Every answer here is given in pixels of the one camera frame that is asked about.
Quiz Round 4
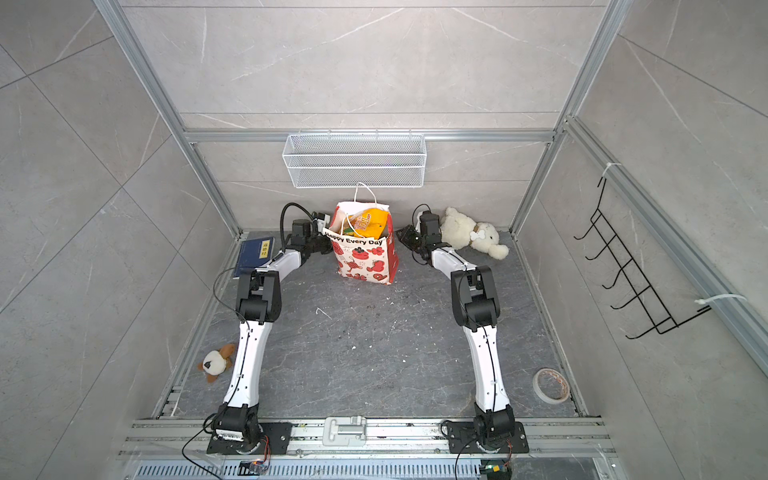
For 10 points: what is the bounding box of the red white paper gift bag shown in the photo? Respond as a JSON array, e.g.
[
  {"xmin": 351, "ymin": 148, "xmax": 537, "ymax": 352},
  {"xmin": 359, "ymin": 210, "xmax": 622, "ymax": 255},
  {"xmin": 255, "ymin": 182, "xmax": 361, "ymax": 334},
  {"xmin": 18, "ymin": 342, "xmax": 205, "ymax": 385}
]
[{"xmin": 323, "ymin": 182, "xmax": 399, "ymax": 285}]

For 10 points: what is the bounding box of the yellow snack bag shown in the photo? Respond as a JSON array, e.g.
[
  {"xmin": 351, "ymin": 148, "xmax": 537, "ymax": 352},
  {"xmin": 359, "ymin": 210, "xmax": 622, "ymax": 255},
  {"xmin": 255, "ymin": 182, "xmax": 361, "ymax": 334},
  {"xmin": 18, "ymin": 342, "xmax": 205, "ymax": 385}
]
[{"xmin": 341, "ymin": 208, "xmax": 389, "ymax": 240}]

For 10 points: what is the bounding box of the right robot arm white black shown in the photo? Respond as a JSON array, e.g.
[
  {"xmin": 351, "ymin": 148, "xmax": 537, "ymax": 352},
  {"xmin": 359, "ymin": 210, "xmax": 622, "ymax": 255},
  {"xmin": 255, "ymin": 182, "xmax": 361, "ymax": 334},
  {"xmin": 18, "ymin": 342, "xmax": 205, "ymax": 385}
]
[{"xmin": 397, "ymin": 204, "xmax": 516, "ymax": 450}]

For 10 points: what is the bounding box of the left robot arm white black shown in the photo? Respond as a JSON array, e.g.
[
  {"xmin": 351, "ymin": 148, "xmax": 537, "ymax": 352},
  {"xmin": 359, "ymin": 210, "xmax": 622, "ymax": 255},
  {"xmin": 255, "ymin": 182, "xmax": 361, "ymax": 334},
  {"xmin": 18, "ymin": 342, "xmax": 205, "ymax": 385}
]
[{"xmin": 210, "ymin": 213, "xmax": 332, "ymax": 452}]

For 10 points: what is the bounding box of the white plush teddy bear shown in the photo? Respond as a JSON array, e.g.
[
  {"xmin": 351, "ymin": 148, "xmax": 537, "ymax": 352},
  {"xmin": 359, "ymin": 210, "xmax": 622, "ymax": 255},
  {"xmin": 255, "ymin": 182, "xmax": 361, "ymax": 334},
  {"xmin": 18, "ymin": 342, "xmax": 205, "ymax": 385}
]
[{"xmin": 440, "ymin": 207, "xmax": 509, "ymax": 260}]

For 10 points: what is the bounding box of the blue book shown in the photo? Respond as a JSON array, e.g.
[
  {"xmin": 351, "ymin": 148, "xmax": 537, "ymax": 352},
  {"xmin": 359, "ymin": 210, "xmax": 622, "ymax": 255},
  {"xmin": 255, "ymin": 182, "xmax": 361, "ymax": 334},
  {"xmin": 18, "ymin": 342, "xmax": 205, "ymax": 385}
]
[{"xmin": 232, "ymin": 236, "xmax": 275, "ymax": 279}]

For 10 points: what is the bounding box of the brown white plush dog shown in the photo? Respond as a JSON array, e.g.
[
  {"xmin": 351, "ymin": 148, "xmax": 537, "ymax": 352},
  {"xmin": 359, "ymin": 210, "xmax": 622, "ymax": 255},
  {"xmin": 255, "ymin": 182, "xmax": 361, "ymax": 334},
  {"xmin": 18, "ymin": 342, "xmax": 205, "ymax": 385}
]
[{"xmin": 197, "ymin": 343, "xmax": 237, "ymax": 383}]

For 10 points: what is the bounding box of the masking tape roll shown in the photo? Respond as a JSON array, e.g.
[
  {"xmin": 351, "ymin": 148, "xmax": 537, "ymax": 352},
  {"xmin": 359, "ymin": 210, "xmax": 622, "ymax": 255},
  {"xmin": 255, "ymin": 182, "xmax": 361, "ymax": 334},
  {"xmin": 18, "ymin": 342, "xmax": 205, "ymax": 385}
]
[{"xmin": 532, "ymin": 368, "xmax": 571, "ymax": 405}]

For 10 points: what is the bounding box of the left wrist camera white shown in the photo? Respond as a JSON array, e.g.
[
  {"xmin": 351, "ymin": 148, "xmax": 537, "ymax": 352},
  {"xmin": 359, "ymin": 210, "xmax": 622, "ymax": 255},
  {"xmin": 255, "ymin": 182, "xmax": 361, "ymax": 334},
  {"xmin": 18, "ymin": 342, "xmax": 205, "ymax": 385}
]
[{"xmin": 312, "ymin": 212, "xmax": 331, "ymax": 234}]

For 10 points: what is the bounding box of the white wire mesh basket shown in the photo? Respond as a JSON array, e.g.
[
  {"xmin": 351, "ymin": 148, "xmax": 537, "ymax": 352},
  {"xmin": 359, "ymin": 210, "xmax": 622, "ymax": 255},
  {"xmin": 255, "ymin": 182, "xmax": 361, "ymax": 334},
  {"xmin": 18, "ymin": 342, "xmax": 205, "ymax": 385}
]
[{"xmin": 282, "ymin": 133, "xmax": 428, "ymax": 189}]

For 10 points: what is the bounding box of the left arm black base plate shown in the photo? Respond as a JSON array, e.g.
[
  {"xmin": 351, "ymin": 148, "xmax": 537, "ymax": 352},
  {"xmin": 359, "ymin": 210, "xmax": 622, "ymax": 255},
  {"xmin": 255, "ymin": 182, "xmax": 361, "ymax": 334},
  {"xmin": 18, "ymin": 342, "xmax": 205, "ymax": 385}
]
[{"xmin": 206, "ymin": 422, "xmax": 293, "ymax": 455}]

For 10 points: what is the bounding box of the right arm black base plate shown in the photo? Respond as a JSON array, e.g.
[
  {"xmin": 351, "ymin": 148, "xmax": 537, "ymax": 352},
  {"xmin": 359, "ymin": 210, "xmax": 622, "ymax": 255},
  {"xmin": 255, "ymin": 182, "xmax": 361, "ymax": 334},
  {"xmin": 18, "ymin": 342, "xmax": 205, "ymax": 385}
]
[{"xmin": 439, "ymin": 420, "xmax": 530, "ymax": 455}]

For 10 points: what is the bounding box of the black wire hook rack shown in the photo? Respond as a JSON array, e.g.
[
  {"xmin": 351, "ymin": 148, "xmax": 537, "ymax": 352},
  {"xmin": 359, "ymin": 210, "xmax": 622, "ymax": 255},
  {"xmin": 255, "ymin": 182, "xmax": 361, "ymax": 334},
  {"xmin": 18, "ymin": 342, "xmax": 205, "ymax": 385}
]
[{"xmin": 573, "ymin": 178, "xmax": 712, "ymax": 340}]

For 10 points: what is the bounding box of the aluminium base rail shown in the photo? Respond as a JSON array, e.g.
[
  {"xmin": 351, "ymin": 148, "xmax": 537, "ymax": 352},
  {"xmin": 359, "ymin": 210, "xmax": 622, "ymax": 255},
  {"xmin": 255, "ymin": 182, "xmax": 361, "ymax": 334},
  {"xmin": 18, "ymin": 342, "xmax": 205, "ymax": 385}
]
[{"xmin": 116, "ymin": 416, "xmax": 627, "ymax": 479}]

